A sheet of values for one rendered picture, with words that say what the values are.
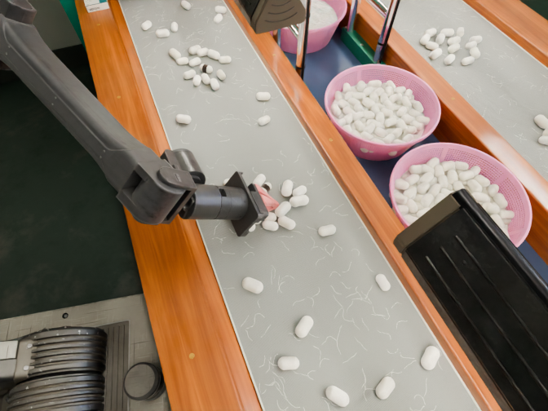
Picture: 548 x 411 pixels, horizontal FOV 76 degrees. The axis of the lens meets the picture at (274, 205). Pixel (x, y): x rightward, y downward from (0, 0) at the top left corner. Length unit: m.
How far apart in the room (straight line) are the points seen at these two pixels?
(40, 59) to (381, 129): 0.66
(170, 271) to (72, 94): 0.31
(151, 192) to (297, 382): 0.36
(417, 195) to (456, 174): 0.10
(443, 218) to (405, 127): 0.58
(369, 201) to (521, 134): 0.43
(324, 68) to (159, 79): 0.46
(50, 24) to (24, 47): 1.73
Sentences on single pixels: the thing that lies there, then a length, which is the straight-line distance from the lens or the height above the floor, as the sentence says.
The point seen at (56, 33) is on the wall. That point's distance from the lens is 2.40.
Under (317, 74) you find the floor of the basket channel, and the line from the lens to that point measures 1.07.
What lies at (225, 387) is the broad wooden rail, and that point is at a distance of 0.58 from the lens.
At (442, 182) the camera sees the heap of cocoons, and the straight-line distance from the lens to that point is 0.81.
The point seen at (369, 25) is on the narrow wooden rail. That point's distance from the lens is 1.13.
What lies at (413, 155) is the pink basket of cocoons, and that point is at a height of 0.76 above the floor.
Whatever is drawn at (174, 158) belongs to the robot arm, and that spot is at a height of 0.90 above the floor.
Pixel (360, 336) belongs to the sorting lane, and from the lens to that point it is 0.63.
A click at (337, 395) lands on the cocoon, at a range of 0.59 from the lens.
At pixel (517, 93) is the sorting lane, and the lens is 1.09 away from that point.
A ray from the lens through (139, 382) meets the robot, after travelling 0.83.
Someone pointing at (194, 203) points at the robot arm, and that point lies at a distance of 0.53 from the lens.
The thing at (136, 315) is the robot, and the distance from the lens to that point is 0.95.
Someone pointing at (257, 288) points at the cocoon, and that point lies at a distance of 0.61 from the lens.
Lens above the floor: 1.34
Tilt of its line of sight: 59 degrees down
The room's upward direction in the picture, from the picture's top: straight up
